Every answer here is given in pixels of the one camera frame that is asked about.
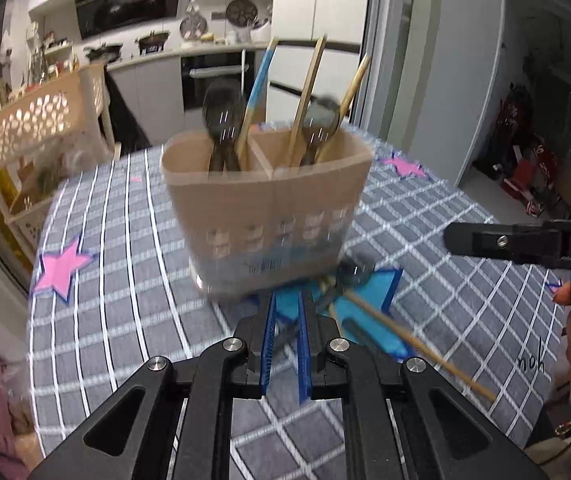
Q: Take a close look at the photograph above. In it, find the dark clear spoon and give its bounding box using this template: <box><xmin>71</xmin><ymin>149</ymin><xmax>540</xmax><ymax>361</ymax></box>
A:
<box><xmin>299</xmin><ymin>95</ymin><xmax>342</xmax><ymax>167</ymax></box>
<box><xmin>200</xmin><ymin>80</ymin><xmax>248</xmax><ymax>173</ymax></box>
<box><xmin>338</xmin><ymin>255</ymin><xmax>381</xmax><ymax>286</ymax></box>

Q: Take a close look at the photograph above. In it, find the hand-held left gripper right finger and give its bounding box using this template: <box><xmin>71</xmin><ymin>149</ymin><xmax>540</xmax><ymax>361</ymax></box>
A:
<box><xmin>298</xmin><ymin>292</ymin><xmax>551</xmax><ymax>480</ymax></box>

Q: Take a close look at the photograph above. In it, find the plain wooden chopstick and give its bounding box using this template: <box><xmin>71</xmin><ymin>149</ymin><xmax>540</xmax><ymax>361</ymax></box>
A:
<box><xmin>285</xmin><ymin>34</ymin><xmax>327</xmax><ymax>167</ymax></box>
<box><xmin>343</xmin><ymin>290</ymin><xmax>497</xmax><ymax>403</ymax></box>
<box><xmin>317</xmin><ymin>280</ymin><xmax>346</xmax><ymax>333</ymax></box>

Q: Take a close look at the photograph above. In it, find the round metal steamer rack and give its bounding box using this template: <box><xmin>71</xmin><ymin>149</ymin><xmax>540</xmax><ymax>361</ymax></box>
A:
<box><xmin>180</xmin><ymin>15</ymin><xmax>208</xmax><ymax>41</ymax></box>

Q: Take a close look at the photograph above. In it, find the white fridge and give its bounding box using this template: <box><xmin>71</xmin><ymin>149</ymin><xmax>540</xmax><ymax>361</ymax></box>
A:
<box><xmin>265</xmin><ymin>0</ymin><xmax>373</xmax><ymax>126</ymax></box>

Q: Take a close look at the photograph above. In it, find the yellow oil bottle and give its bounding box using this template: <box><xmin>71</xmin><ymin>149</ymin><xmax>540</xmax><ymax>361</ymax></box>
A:
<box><xmin>0</xmin><ymin>167</ymin><xmax>21</xmax><ymax>256</ymax></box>

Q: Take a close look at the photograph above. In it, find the grey checked star tablecloth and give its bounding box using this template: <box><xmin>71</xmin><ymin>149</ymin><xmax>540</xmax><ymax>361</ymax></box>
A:
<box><xmin>25</xmin><ymin>120</ymin><xmax>571</xmax><ymax>480</ymax></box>

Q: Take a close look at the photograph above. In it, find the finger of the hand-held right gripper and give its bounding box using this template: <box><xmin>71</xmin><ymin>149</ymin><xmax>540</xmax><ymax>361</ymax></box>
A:
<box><xmin>443</xmin><ymin>220</ymin><xmax>566</xmax><ymax>266</ymax></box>

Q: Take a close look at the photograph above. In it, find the black built-in oven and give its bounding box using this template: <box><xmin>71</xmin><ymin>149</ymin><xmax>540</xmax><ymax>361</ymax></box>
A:
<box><xmin>180</xmin><ymin>49</ymin><xmax>256</xmax><ymax>111</ymax></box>

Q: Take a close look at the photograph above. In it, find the black cable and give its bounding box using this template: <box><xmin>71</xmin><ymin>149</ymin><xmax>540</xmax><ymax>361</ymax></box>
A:
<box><xmin>530</xmin><ymin>425</ymin><xmax>571</xmax><ymax>467</ymax></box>

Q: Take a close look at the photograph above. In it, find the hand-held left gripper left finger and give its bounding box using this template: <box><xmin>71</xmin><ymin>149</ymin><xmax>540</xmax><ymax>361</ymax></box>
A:
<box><xmin>28</xmin><ymin>294</ymin><xmax>278</xmax><ymax>480</ymax></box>

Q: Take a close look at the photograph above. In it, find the black wok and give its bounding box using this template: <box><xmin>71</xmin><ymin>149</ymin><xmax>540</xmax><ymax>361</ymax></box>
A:
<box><xmin>135</xmin><ymin>31</ymin><xmax>171</xmax><ymax>56</ymax></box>
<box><xmin>85</xmin><ymin>45</ymin><xmax>123</xmax><ymax>63</ymax></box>

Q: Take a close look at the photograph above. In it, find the black range hood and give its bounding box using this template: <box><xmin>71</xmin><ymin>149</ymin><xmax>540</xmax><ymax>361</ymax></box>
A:
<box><xmin>74</xmin><ymin>0</ymin><xmax>186</xmax><ymax>41</ymax></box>

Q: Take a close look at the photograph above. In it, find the blue patterned chopstick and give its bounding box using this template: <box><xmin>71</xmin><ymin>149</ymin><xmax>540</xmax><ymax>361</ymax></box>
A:
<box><xmin>235</xmin><ymin>36</ymin><xmax>280</xmax><ymax>173</ymax></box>

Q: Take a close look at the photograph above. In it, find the speckled wooden chopstick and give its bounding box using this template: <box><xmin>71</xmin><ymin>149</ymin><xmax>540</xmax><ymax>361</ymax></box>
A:
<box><xmin>315</xmin><ymin>54</ymin><xmax>372</xmax><ymax>163</ymax></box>

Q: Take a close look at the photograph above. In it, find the beige plastic utensil holder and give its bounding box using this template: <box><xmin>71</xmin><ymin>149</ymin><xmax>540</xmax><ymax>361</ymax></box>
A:
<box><xmin>159</xmin><ymin>120</ymin><xmax>373</xmax><ymax>301</ymax></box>

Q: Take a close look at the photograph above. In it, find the dark round tray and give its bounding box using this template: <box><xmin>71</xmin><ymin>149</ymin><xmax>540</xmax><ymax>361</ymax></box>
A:
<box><xmin>226</xmin><ymin>0</ymin><xmax>258</xmax><ymax>28</ymax></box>

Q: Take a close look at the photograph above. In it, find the beige flower-cutout trolley rack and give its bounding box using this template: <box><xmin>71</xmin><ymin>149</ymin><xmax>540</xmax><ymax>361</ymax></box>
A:
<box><xmin>0</xmin><ymin>62</ymin><xmax>116</xmax><ymax>256</ymax></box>

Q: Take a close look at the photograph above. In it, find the dark floor clutter pile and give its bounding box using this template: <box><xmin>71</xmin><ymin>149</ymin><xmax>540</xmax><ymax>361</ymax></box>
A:
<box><xmin>473</xmin><ymin>82</ymin><xmax>571</xmax><ymax>221</ymax></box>

